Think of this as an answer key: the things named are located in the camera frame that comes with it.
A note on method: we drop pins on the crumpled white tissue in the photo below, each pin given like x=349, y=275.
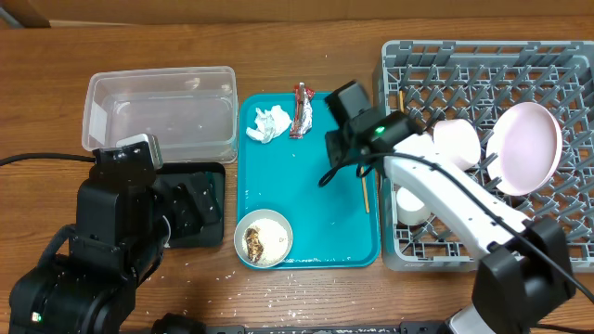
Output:
x=269, y=124

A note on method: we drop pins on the pink small bowl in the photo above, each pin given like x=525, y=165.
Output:
x=458, y=141

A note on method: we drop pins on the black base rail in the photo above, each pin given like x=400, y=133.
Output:
x=178, y=324

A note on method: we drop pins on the grey dishwasher rack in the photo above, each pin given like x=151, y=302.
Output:
x=478, y=81

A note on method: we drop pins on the clear plastic bin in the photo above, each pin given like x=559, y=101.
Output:
x=193, y=111

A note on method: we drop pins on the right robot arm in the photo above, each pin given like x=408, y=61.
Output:
x=524, y=270

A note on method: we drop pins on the grey bowl with rice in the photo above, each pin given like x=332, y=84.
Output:
x=263, y=239

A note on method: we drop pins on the white round plate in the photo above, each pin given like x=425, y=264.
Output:
x=527, y=143

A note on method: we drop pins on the teal serving tray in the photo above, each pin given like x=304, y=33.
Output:
x=330, y=226

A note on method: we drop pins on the red foil snack wrapper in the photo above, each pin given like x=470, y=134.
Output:
x=303, y=116

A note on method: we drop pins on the wooden chopstick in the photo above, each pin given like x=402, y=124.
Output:
x=364, y=190
x=401, y=101

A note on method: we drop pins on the white plastic cup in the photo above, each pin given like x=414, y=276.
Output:
x=410, y=210

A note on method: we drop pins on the black plastic tray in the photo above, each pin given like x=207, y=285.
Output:
x=192, y=198

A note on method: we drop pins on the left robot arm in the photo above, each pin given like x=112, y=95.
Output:
x=131, y=207

